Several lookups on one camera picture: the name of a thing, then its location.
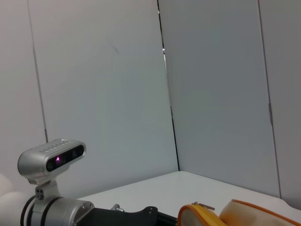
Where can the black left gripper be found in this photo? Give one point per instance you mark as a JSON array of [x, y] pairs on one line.
[[122, 219]]

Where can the beige orange-trimmed food bag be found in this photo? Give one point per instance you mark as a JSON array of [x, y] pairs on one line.
[[244, 216]]

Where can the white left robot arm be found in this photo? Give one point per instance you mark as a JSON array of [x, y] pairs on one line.
[[58, 212]]

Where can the metal zipper pull tab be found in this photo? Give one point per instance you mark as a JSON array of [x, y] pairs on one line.
[[204, 206]]

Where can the silver camera mount bracket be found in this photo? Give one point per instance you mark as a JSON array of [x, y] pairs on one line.
[[45, 191]]

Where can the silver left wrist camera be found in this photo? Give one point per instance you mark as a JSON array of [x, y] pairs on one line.
[[40, 160]]

